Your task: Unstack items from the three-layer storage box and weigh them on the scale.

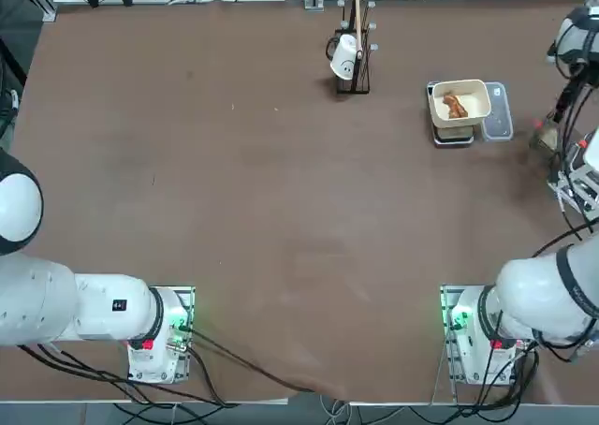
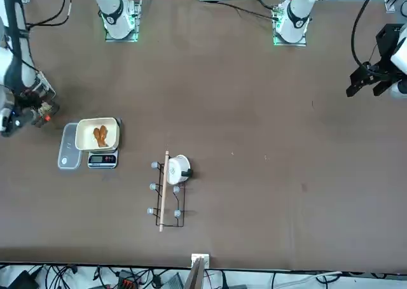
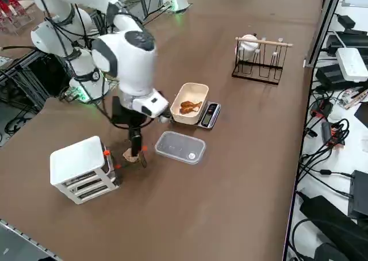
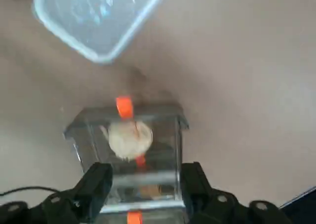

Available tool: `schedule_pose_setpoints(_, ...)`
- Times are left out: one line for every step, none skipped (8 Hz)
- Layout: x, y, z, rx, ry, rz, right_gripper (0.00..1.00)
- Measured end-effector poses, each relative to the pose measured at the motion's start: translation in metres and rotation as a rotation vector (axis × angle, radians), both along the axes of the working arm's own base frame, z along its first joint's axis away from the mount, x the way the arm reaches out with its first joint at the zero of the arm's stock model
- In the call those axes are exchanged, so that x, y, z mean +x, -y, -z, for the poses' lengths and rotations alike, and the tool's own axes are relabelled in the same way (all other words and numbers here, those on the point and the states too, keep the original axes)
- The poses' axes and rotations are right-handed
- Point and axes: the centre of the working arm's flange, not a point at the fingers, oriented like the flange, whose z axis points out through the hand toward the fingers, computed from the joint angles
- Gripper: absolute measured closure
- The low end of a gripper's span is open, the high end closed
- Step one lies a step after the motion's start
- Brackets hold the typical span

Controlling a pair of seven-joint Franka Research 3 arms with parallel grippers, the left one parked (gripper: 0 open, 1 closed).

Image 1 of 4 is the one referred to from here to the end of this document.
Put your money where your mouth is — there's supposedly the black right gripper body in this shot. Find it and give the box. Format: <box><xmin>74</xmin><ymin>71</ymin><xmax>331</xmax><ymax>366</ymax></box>
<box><xmin>559</xmin><ymin>62</ymin><xmax>592</xmax><ymax>89</ymax></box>

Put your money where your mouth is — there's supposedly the white toy garlic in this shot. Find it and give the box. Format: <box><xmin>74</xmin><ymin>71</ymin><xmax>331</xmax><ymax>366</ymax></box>
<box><xmin>537</xmin><ymin>125</ymin><xmax>559</xmax><ymax>151</ymax></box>

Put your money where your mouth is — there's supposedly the brown toy chicken drumstick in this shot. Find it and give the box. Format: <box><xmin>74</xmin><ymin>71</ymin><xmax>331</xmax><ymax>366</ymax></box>
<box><xmin>442</xmin><ymin>93</ymin><xmax>470</xmax><ymax>120</ymax></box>

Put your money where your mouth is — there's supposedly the silver digital kitchen scale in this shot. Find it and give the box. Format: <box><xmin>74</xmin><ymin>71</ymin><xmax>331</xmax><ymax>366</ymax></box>
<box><xmin>425</xmin><ymin>81</ymin><xmax>475</xmax><ymax>149</ymax></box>

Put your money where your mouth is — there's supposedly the clear plastic container lid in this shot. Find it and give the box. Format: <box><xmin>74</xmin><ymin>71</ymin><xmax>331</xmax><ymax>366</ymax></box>
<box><xmin>480</xmin><ymin>81</ymin><xmax>515</xmax><ymax>142</ymax></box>

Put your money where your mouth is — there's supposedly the cream rectangular container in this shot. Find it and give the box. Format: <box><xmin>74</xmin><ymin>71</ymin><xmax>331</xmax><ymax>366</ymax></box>
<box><xmin>430</xmin><ymin>79</ymin><xmax>492</xmax><ymax>129</ymax></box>

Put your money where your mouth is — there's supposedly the black wire cup rack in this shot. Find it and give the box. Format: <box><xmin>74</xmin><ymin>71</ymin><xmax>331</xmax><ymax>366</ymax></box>
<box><xmin>334</xmin><ymin>0</ymin><xmax>379</xmax><ymax>95</ymax></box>

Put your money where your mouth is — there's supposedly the white mug black handle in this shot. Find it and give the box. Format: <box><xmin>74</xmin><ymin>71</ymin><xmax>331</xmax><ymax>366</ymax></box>
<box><xmin>326</xmin><ymin>34</ymin><xmax>364</xmax><ymax>81</ymax></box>

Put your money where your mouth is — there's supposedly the black left base cable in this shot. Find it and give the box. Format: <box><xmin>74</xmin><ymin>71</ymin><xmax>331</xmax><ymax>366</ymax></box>
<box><xmin>18</xmin><ymin>326</ymin><xmax>324</xmax><ymax>410</ymax></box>

